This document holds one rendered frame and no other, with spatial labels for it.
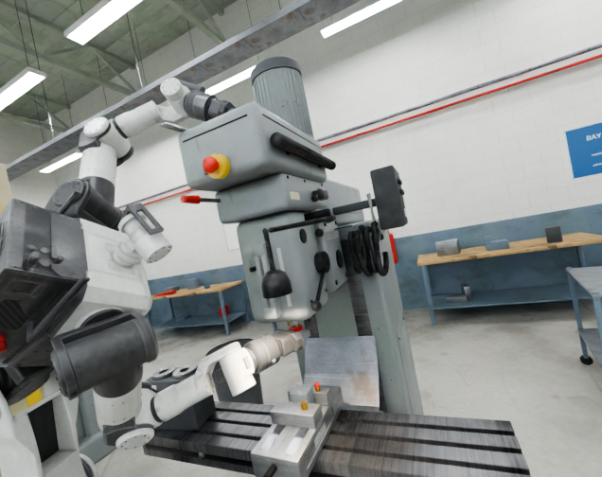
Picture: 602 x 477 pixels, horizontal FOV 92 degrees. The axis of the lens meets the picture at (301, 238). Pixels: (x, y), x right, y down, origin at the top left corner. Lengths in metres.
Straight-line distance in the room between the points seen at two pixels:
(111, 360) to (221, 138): 0.52
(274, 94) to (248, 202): 0.49
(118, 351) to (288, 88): 0.97
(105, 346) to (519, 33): 5.61
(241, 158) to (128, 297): 0.40
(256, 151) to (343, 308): 0.81
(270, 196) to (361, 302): 0.66
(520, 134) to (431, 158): 1.14
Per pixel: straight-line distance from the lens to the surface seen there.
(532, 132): 5.29
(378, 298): 1.26
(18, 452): 1.08
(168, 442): 1.37
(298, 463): 0.93
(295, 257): 0.82
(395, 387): 1.40
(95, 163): 1.05
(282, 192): 0.78
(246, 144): 0.74
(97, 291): 0.71
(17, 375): 0.97
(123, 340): 0.65
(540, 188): 5.23
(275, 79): 1.21
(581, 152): 5.39
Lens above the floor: 1.55
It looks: 1 degrees down
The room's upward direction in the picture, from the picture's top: 11 degrees counter-clockwise
